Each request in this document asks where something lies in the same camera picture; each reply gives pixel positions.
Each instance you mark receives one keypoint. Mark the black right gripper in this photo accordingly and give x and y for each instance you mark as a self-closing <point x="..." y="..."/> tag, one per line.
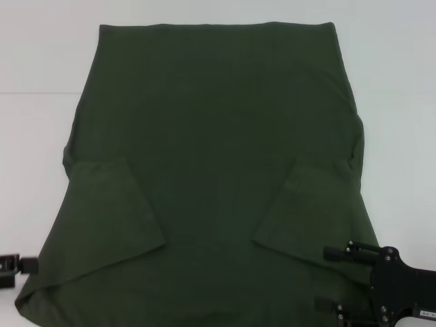
<point x="398" y="289"/>

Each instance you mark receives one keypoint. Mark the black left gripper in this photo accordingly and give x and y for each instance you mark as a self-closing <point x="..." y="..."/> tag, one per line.
<point x="8" y="270"/>

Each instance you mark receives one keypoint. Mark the dark green t-shirt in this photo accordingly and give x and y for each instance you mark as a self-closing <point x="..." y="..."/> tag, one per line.
<point x="211" y="136"/>

